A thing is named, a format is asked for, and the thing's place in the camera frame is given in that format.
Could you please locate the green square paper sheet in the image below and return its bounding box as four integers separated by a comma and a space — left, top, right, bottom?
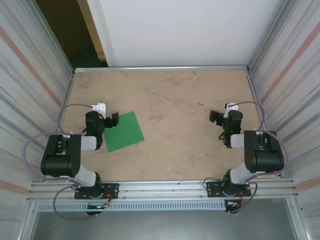
103, 111, 146, 153

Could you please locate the black electronics module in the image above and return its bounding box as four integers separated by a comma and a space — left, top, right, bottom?
224, 199, 244, 215
85, 203, 109, 216

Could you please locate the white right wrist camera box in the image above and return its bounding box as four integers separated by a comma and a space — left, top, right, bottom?
223, 102, 240, 119

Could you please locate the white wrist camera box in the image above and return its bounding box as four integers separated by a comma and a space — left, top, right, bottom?
223, 102, 240, 119
91, 102, 108, 113

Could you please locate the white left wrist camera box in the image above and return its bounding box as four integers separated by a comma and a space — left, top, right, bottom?
91, 102, 108, 113

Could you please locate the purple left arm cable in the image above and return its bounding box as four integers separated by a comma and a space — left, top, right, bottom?
22, 102, 109, 221

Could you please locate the aluminium table frame bar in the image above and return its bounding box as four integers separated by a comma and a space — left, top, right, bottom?
73, 65, 251, 74
46, 71, 76, 181
245, 68, 285, 179

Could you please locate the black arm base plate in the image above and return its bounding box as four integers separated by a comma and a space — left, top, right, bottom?
74, 182, 120, 200
205, 180, 252, 199

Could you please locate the long aluminium mounting rail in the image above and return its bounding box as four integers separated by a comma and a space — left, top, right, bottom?
26, 177, 300, 202

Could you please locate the beige wooden door frame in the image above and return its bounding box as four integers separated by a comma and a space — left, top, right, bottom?
76, 0, 107, 61

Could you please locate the grey slotted cable duct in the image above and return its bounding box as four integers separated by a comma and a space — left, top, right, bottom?
36, 200, 227, 213

